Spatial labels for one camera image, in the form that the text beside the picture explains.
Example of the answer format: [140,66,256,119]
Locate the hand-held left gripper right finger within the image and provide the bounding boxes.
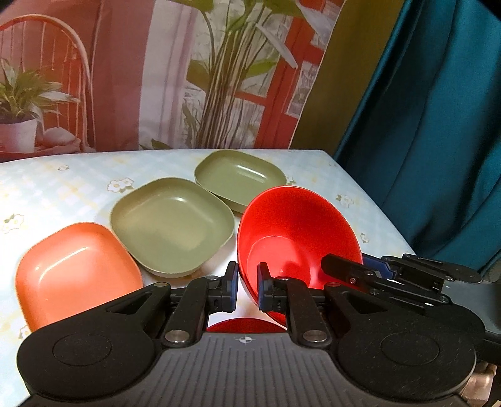
[256,262,392,350]

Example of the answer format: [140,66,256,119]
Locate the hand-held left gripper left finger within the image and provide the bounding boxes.
[105,261,239,350]

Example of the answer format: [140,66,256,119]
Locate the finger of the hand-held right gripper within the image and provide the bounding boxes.
[320,253,452,314]
[362,252,483,286]

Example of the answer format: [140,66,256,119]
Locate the red bowl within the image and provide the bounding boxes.
[207,318,288,334]
[237,187,363,327]

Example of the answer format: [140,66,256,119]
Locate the large green plate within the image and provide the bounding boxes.
[110,177,236,279]

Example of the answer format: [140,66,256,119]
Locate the small green plate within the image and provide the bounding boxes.
[194,151,287,215]

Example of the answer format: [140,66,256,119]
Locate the orange plate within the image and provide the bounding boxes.
[16,222,144,332]

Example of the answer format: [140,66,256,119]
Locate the teal curtain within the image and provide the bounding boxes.
[334,0,501,271]

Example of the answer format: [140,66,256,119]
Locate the floral checked tablecloth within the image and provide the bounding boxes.
[0,148,416,397]

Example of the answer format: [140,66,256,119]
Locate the printed backdrop cloth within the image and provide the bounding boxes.
[0,0,346,163]

